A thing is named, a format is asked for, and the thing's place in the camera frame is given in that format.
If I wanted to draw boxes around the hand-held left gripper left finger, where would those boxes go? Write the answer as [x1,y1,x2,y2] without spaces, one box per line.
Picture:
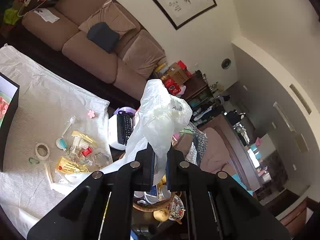
[26,142,157,240]

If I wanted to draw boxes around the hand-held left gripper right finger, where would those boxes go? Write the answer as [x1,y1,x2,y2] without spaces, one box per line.
[165,147,292,240]

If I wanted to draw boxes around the white plastic bag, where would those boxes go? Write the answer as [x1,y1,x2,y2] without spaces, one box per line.
[50,79,193,190]

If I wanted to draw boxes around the yellow printed sheet bag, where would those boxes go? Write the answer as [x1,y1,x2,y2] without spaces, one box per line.
[55,156,89,174]

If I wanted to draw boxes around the black storage box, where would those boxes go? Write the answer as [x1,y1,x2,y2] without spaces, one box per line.
[0,72,20,173]

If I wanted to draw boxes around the dark desktop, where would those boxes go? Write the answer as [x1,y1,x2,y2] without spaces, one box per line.
[0,25,140,240]

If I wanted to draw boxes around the yellow banana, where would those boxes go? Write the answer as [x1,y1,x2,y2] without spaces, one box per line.
[157,174,168,188]

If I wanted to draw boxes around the white-lid jar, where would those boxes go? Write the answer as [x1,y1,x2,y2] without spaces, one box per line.
[159,185,172,200]

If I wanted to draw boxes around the colourful printed packet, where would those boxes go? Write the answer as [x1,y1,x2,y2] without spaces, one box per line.
[169,195,185,222]

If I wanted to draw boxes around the wicker basket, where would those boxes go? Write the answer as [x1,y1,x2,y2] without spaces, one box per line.
[132,191,187,214]

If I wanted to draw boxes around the yellow pear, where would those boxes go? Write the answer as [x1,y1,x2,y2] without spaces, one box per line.
[153,209,170,222]

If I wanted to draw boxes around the black white patterned cloth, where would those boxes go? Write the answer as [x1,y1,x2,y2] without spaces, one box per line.
[186,122,208,165]

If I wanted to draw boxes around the black remote control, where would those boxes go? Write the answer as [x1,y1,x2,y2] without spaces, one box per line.
[116,115,133,145]

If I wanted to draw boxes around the white plastic container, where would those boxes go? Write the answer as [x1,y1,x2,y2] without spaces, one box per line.
[108,107,138,151]

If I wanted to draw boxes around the clear plastic wrappers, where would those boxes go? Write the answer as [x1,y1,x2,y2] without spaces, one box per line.
[87,150,110,168]

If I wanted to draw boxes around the clear bag with yellow label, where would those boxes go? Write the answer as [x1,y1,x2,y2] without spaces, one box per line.
[70,131,98,155]

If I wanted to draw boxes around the red gift box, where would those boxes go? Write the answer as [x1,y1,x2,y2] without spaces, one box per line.
[162,76,183,95]

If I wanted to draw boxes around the dark wooden cabinet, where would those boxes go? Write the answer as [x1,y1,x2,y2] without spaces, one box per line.
[182,70,214,105]

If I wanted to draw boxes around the white plastic spoon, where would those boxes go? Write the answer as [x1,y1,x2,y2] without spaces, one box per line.
[61,116,77,138]

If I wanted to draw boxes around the cardboard box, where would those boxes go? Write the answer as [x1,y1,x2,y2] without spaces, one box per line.
[167,62,190,85]

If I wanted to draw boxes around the yellow bottles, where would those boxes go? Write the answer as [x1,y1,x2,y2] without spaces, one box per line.
[154,62,167,74]

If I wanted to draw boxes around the wooden chopsticks in clear wrapper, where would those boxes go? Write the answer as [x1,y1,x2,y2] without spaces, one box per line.
[45,162,54,184]

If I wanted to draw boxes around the white tape roll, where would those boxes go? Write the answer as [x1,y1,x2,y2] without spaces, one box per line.
[35,142,50,160]

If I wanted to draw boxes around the beige sofa cushion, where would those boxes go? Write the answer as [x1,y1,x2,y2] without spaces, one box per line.
[78,2,137,40]
[122,30,166,80]

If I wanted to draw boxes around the brown sofa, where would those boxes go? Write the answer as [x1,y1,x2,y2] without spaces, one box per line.
[21,0,167,100]

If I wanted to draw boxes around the dark grey cushion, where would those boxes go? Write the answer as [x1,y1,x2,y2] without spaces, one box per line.
[86,22,120,54]

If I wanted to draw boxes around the white striped tablecloth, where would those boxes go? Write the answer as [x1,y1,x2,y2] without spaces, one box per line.
[0,44,110,239]

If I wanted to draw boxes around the green dish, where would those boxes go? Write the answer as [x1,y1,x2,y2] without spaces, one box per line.
[0,92,12,130]

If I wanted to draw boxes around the pink flower-shaped mould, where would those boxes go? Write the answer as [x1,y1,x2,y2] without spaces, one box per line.
[0,95,10,119]

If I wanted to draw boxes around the white papers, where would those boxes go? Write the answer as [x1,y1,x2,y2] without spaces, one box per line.
[32,7,60,22]

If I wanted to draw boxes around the green bag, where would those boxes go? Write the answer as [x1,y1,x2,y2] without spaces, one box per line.
[3,7,20,25]

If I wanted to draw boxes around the wall air vent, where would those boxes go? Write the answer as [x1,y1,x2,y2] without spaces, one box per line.
[289,83,312,115]

